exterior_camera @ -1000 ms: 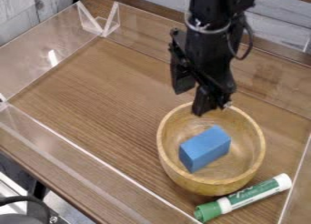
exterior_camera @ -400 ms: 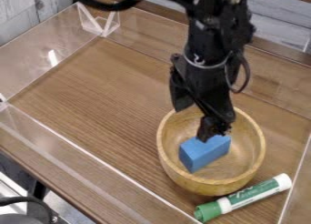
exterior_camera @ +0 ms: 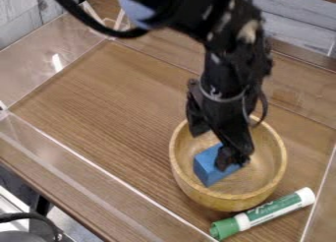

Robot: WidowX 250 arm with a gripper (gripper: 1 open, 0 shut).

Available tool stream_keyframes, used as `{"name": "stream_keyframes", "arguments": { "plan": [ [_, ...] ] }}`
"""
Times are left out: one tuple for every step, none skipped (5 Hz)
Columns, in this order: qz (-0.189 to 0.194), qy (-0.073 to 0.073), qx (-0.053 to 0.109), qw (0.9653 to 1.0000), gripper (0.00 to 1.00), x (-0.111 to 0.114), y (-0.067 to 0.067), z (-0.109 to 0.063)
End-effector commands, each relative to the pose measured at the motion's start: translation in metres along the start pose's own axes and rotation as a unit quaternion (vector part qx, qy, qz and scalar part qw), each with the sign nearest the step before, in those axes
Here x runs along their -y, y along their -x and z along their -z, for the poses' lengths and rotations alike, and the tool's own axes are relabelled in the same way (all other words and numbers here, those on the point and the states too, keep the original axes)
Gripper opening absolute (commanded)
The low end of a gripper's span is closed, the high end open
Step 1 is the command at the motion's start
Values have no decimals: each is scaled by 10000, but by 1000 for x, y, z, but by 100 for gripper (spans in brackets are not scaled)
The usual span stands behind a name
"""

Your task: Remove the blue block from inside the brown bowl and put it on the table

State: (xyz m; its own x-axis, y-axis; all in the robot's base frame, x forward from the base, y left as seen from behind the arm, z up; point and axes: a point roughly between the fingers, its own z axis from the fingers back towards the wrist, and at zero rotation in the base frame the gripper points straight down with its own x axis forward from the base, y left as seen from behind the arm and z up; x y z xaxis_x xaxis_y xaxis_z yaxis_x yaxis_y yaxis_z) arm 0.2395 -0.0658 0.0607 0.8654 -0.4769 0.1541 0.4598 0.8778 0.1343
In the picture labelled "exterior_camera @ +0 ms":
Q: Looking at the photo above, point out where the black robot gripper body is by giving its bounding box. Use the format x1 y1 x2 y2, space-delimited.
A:
186 79 254 154

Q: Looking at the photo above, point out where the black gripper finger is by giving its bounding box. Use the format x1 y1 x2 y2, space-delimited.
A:
186 101 210 137
214 146 250 171

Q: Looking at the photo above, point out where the clear acrylic tray wall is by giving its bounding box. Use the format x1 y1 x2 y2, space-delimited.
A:
0 16 336 242

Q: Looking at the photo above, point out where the blue rectangular block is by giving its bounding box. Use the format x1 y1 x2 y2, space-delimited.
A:
193 144 240 188

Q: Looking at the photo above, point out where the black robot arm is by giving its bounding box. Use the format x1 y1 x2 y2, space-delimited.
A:
54 0 273 170

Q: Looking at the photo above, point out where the brown wooden bowl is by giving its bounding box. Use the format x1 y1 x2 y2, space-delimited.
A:
169 120 288 212

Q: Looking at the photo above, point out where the green white marker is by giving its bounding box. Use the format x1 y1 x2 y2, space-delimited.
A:
209 187 316 241

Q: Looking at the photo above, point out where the black cable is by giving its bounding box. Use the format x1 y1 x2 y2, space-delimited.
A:
0 212 62 242

